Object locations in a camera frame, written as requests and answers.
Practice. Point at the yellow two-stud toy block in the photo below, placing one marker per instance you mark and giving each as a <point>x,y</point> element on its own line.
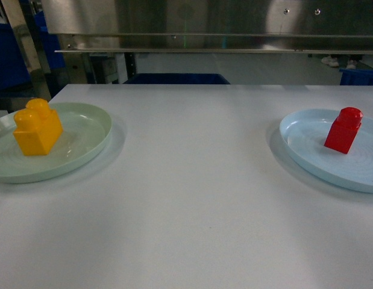
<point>38,127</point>

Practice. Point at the red one-stud toy block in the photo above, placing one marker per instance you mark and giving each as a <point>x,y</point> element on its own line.
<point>344,130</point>

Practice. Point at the blue bins at left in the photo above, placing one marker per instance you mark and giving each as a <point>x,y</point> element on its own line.
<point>13,70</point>

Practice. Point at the blue bin behind table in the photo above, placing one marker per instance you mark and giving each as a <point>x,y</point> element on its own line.
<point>178,78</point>

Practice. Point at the pale green plastic plate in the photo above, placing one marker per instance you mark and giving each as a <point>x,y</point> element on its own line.
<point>86,131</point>

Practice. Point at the pale blue plastic plate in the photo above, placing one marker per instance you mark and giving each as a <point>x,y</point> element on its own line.
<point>304,133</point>

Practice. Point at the stainless steel shelf panel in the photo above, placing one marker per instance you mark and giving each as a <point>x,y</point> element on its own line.
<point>336,27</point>

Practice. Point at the white sneakers of person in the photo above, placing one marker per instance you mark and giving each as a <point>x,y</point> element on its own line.
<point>333,62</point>

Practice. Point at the blue bin far right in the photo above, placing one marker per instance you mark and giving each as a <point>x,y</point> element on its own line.
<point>356,77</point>

